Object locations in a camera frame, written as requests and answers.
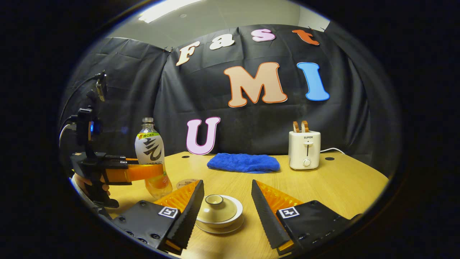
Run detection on clear plastic water bottle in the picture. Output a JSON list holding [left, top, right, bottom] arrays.
[[135, 117, 173, 199]]

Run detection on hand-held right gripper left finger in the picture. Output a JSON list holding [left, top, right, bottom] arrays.
[[112, 179, 205, 256]]

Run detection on white toaster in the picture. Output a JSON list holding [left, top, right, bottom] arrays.
[[289, 131, 321, 171]]

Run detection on black backdrop cloth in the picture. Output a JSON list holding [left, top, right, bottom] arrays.
[[59, 22, 401, 177]]

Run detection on cream ceramic saucer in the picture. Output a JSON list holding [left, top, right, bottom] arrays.
[[194, 214, 245, 235]]

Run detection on cream ceramic teacup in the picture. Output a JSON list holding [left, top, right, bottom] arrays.
[[196, 195, 244, 228]]

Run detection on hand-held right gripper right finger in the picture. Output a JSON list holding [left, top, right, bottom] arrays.
[[251, 179, 356, 256]]

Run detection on blue towel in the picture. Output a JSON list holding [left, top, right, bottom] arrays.
[[207, 153, 280, 174]]

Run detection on round brown coaster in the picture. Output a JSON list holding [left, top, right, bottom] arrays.
[[176, 179, 200, 190]]

